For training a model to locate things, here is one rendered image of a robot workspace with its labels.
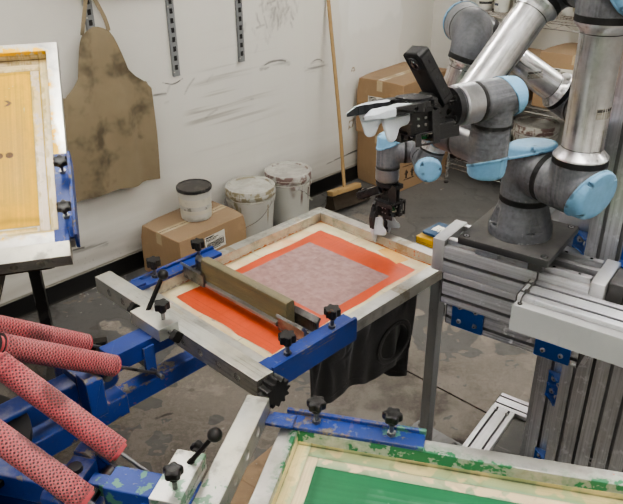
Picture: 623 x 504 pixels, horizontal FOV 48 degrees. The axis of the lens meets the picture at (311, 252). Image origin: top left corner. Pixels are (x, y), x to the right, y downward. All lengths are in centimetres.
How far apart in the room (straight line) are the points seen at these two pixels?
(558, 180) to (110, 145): 277
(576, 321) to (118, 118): 281
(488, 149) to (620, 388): 91
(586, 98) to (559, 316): 47
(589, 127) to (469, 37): 56
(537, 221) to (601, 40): 44
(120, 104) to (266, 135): 116
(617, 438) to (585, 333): 58
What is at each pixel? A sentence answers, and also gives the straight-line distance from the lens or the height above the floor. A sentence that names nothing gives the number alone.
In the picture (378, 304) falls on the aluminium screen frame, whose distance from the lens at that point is 194.
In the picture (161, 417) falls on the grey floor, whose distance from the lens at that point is 315.
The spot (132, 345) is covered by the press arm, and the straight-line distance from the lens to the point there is 175.
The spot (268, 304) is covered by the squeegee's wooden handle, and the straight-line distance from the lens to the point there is 187.
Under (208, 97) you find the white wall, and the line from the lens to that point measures 429.
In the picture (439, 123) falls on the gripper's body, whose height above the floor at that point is 164.
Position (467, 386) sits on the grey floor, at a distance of 330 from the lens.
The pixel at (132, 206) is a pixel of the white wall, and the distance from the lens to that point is 414.
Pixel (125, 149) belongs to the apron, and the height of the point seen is 76.
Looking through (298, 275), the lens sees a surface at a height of 96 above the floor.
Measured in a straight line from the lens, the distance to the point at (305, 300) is 202.
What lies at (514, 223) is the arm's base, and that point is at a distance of 171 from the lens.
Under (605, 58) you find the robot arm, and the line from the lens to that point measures 152.
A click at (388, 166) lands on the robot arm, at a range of 219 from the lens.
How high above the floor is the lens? 201
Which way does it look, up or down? 28 degrees down
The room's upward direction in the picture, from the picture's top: 1 degrees counter-clockwise
